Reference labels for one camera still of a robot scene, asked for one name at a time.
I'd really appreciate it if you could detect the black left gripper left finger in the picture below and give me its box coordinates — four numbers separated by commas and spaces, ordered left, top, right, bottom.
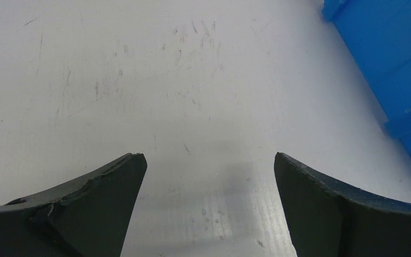
0, 153, 147, 256

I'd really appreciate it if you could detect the blue plastic bin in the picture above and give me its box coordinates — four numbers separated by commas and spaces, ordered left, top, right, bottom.
322, 0, 411, 157

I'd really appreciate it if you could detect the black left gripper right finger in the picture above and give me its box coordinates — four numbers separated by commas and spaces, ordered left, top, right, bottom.
274, 153, 411, 256

